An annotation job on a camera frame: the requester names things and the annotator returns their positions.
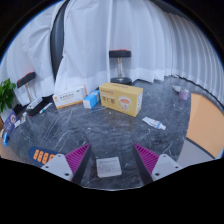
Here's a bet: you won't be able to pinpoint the yellow carton with cup print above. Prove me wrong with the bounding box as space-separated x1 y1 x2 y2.
99 82 144 118

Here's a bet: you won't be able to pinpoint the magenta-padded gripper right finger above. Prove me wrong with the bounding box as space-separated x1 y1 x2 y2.
131 143 183 186

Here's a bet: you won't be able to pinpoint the white curtain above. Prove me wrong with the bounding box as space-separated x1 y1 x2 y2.
0 6 64 106
54 0 224 104

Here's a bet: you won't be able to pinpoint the small purple cup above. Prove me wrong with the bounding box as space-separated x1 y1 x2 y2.
178 87 190 102

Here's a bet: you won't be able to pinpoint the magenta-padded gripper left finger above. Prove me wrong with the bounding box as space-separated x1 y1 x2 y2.
39 142 93 185

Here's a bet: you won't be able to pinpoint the small clear box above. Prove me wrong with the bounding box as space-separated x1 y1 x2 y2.
20 111 29 124

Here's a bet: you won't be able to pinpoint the white and orange carton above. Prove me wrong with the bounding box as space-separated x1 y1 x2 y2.
52 85 88 110

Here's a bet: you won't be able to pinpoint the green potted plant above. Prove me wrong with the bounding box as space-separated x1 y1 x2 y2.
0 78 17 123

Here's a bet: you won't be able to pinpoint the purple box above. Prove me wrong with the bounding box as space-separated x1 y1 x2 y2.
3 110 18 135

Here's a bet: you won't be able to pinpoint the flat blue and white box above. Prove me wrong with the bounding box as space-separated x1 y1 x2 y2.
25 96 44 110

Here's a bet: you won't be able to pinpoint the white ointment tube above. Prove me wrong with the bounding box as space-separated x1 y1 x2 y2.
141 116 167 131

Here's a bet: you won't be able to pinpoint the white tube with green cap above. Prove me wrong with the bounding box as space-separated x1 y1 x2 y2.
38 102 54 115

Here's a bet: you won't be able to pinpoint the blue power strip orange sockets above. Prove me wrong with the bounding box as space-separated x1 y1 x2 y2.
28 145 60 167

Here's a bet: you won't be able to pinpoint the small blue and white box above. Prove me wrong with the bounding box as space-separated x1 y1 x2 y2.
82 89 102 110

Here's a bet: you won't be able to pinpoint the bar stool red-black seat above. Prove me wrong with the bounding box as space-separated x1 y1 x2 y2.
16 71 51 117
108 49 133 86

